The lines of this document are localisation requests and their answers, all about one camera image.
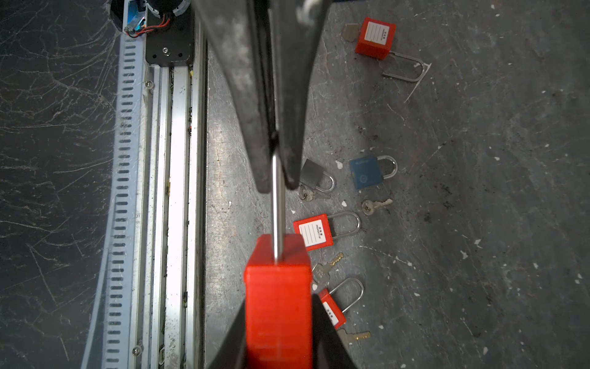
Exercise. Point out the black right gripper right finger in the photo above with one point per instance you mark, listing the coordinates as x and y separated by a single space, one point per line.
328 349

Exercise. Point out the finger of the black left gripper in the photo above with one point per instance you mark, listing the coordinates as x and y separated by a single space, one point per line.
239 34
296 29

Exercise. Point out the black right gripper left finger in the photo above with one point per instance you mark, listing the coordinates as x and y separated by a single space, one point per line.
232 353

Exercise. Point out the red padlock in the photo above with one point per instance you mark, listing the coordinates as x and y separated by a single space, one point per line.
335 313
318 231
374 39
278 315

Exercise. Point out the small black padlock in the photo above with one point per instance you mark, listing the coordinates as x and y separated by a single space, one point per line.
312 174

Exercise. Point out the blue padlock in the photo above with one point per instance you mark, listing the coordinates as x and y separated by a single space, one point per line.
366 171

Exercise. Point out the small silver key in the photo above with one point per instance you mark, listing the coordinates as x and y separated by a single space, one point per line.
307 194

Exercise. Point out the silver key between padlocks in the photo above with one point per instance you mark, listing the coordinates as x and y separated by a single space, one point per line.
321 272

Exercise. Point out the silver key near rail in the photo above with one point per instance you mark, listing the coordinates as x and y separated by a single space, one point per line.
350 338

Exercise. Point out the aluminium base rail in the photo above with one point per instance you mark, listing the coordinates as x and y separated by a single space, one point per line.
149 306

